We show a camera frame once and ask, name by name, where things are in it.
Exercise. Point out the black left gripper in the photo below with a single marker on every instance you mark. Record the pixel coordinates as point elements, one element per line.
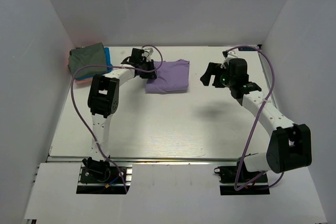
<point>151,75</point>

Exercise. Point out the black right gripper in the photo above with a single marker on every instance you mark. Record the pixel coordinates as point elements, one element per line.
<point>212,70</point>

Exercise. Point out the purple t-shirt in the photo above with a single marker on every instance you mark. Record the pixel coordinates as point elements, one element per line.
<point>172,77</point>

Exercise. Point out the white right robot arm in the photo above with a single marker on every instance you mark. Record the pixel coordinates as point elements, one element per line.
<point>289,146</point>

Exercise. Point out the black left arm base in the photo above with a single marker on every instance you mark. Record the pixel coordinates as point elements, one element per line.
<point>103,178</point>

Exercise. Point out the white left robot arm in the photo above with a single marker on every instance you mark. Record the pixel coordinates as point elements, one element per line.
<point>103,97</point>

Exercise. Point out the blue logo sticker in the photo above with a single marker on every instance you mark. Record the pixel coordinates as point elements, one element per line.
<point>246,49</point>

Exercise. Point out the folded blue t-shirt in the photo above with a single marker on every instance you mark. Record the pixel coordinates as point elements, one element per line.
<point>108,59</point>

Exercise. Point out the folded olive green t-shirt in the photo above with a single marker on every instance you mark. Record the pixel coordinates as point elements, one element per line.
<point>89,55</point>

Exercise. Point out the folded salmon pink t-shirt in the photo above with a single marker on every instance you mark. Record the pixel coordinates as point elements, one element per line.
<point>84,79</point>

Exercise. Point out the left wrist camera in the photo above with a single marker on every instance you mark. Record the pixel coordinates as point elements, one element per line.
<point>140,55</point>

